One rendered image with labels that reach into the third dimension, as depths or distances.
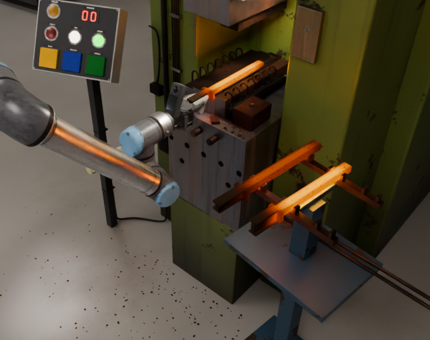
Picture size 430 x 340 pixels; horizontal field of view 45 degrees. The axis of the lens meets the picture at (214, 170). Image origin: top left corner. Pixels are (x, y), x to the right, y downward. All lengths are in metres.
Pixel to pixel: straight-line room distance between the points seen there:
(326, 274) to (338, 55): 0.68
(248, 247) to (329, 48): 0.68
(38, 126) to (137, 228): 1.55
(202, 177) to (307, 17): 0.75
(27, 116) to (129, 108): 2.44
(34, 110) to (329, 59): 0.92
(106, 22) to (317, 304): 1.27
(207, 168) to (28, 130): 0.88
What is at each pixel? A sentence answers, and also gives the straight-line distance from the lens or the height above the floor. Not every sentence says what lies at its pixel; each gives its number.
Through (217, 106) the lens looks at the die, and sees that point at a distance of 1.89.
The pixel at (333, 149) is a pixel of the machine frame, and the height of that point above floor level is 0.89.
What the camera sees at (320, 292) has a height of 0.75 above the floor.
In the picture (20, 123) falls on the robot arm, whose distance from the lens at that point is 1.29.
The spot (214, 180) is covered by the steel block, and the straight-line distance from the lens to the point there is 1.99.
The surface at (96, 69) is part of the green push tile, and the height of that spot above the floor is 1.00.
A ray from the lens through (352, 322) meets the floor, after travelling 2.47.
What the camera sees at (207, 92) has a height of 1.01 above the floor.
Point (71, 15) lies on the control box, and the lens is 2.14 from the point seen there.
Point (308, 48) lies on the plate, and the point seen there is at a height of 1.23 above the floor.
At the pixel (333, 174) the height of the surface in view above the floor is 1.02.
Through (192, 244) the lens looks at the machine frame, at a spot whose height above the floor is 0.23.
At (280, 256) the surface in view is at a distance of 1.63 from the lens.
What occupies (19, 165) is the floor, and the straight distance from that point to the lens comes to 3.31.
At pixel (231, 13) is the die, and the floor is 1.31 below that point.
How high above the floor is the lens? 1.95
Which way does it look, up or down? 39 degrees down
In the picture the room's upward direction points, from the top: 2 degrees clockwise
